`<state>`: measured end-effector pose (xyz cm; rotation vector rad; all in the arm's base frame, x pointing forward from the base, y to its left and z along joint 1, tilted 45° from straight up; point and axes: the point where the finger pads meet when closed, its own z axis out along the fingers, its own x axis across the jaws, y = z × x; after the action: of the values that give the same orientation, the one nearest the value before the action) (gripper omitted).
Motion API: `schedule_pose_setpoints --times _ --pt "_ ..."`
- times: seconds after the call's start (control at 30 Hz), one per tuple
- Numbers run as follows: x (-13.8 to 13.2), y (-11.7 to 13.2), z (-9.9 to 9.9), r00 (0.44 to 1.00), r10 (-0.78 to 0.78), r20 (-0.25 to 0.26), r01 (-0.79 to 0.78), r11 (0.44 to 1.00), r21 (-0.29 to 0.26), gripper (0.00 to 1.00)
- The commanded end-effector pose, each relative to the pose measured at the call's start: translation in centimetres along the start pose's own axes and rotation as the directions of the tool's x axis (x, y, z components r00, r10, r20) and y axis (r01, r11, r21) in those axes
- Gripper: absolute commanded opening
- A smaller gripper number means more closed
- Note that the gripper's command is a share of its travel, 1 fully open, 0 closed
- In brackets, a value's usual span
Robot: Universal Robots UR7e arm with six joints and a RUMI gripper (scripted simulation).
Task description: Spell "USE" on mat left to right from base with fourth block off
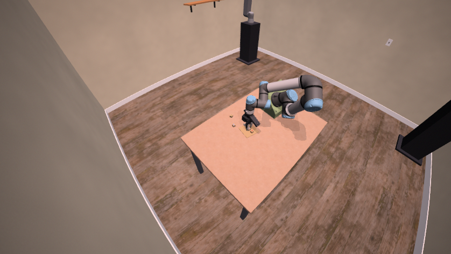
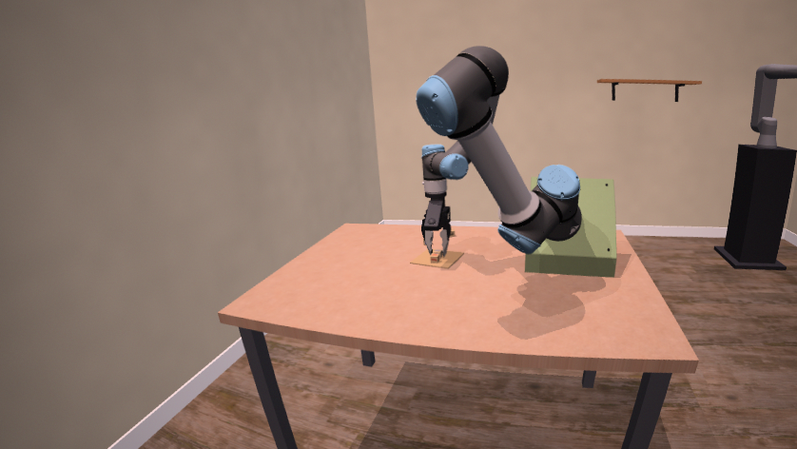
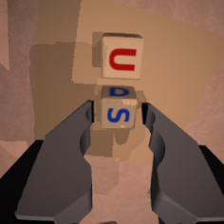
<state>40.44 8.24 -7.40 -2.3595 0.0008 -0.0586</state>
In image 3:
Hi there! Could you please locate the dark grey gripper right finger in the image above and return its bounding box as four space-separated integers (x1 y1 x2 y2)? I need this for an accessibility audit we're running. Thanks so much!
141 103 224 224

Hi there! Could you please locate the tan flat mat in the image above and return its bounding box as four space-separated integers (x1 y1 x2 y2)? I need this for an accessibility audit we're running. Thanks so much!
34 0 224 165

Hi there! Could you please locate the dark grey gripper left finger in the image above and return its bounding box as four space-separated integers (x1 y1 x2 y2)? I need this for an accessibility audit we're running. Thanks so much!
0 100 94 224

